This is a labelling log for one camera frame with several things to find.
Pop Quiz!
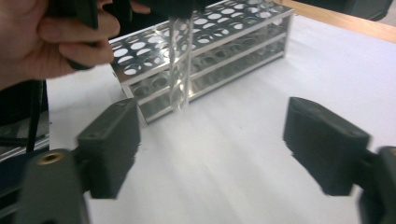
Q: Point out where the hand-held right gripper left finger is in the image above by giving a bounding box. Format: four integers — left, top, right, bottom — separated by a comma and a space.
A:
77, 97, 142, 200

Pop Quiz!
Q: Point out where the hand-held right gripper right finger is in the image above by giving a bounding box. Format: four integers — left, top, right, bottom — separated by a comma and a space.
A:
282, 96, 372, 197

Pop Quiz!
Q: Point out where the blue capped test tube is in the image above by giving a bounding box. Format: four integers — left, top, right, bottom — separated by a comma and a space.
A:
167, 15, 195, 113

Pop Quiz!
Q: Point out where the metal test tube rack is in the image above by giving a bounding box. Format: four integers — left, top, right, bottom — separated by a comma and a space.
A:
109, 0, 295, 125

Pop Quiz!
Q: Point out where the white table board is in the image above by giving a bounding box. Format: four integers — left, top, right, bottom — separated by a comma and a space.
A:
46, 13, 396, 224

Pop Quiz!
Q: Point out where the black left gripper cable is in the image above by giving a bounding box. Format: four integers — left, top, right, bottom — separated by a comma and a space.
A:
26, 79, 45, 153

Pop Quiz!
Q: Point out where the metal floor rail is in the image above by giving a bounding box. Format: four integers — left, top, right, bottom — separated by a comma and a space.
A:
0, 122, 50, 162

